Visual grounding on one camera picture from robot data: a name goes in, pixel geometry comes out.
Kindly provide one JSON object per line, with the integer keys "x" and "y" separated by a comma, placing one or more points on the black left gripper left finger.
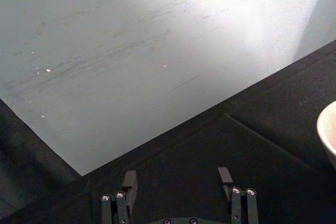
{"x": 121, "y": 204}

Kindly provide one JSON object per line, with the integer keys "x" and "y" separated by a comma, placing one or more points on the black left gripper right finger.
{"x": 241, "y": 204}

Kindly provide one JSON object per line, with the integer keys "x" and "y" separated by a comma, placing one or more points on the black table cloth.
{"x": 210, "y": 155}

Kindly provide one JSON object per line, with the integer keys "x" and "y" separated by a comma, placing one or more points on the roll of white tape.
{"x": 328, "y": 136}

